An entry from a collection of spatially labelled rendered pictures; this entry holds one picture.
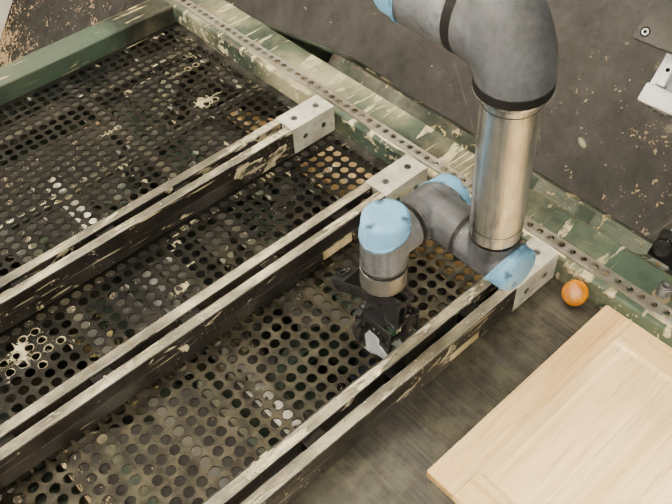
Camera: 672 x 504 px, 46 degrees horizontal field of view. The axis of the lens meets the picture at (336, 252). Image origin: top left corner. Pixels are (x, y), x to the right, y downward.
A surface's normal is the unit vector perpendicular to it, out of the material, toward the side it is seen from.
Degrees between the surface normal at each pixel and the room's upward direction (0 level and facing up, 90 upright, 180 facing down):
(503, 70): 43
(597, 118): 0
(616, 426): 50
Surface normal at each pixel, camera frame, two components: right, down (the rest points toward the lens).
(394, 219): -0.04, -0.67
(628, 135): -0.59, -0.03
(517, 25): 0.15, 0.28
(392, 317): -0.74, 0.51
